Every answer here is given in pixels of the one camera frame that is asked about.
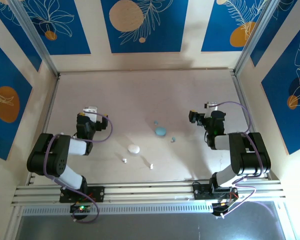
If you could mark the blue earbud charging case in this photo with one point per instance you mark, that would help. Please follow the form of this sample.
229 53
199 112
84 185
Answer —
160 131

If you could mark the white earbud charging case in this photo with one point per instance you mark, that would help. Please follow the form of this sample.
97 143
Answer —
133 149

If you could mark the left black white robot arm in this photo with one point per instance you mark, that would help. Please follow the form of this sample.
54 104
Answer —
52 162

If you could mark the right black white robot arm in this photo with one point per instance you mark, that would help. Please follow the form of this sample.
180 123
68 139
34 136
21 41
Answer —
250 160

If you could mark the small circuit board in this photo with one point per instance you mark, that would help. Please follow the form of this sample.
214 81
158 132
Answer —
81 208
222 205

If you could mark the grey metal sheet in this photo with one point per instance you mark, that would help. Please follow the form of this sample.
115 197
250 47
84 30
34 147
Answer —
152 227

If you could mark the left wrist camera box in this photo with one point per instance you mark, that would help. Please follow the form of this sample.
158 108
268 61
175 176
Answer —
90 110

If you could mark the aluminium side rail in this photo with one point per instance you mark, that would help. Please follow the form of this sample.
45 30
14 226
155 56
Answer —
46 125
247 120

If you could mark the blue floral wall panel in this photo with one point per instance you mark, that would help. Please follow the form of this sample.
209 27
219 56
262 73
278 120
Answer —
165 37
277 25
22 37
277 112
72 37
5 75
215 25

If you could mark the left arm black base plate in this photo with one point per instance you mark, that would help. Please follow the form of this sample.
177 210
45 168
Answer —
97 193

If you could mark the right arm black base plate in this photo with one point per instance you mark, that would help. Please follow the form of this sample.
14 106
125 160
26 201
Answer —
201 192

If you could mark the aluminium mounting rail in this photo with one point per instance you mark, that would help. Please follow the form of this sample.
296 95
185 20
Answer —
152 192

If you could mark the aluminium corner post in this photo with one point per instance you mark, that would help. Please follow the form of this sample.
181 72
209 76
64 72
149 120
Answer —
255 42
37 42

